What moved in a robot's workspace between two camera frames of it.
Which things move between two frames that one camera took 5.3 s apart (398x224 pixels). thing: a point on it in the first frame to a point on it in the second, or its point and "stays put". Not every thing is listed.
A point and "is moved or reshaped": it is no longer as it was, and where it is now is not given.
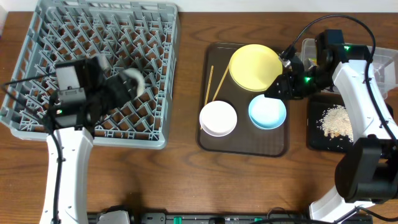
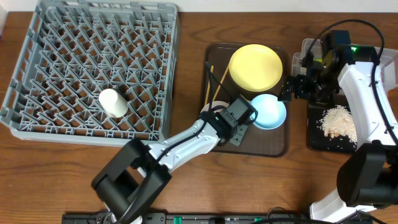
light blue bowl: (267, 113) stays put
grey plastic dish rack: (143, 35) stays put
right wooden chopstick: (221, 81) stays put
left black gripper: (121, 89) to (238, 134)
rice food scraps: (335, 121) stays put
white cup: (135, 74) is moved or reshaped
